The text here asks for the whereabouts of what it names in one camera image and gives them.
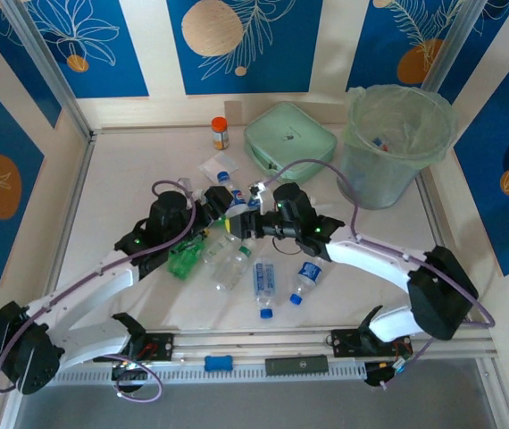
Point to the slim blue-label bottle white cap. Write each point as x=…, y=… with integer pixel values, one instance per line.
x=197, y=193

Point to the Pepsi-label bottle blue cap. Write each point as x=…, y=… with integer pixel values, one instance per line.
x=236, y=199

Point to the tall blue-label bottle blue cap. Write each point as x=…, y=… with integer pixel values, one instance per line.
x=263, y=279

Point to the clear bottle green cap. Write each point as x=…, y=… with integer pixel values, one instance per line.
x=232, y=272

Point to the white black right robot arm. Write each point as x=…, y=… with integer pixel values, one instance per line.
x=370, y=257

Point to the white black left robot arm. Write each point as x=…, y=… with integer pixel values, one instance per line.
x=85, y=290

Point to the translucent grey bin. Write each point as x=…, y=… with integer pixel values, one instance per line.
x=384, y=187

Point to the small clear plastic packet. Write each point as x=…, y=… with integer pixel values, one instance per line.
x=216, y=166

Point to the mint green zip pouch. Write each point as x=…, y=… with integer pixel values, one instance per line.
x=290, y=143

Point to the small jar orange lid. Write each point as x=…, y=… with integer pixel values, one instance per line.
x=220, y=136

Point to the blue bone-shaped clip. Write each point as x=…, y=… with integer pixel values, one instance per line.
x=218, y=363

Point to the black flat bar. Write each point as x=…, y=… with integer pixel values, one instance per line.
x=297, y=365

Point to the black base electronics module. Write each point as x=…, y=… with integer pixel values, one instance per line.
x=127, y=377
x=377, y=375

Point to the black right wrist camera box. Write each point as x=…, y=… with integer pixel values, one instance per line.
x=239, y=225

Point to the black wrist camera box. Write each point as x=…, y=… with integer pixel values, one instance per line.
x=239, y=225
x=218, y=199

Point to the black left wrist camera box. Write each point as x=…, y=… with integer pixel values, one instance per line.
x=218, y=199

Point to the white right camera bracket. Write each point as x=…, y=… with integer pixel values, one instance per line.
x=261, y=196

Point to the white camera bracket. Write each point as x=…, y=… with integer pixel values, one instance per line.
x=261, y=196
x=188, y=183

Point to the white left camera bracket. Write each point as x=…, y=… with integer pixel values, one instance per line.
x=188, y=183

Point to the aluminium rail frame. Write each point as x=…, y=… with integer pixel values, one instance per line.
x=245, y=342

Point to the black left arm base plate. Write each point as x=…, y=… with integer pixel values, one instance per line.
x=161, y=346

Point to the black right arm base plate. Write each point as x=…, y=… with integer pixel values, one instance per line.
x=344, y=343

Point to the aluminium corner post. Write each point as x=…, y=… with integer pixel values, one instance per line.
x=462, y=27
x=50, y=71

